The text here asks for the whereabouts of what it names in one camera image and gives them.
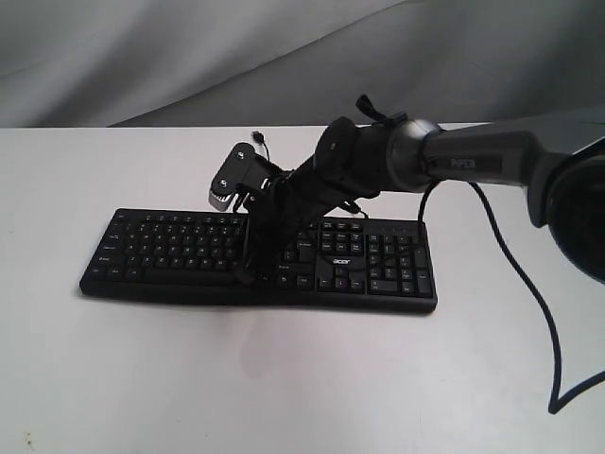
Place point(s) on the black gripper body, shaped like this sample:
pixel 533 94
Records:
pixel 288 201

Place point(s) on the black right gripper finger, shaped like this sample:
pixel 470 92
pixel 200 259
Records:
pixel 268 246

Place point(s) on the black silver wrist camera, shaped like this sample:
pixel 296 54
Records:
pixel 244 176

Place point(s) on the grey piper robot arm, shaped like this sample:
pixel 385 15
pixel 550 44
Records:
pixel 558 160

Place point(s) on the black acer keyboard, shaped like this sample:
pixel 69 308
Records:
pixel 190 258

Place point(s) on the white backdrop cloth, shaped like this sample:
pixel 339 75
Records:
pixel 246 63

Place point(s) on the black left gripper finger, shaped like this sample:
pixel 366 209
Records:
pixel 241 269

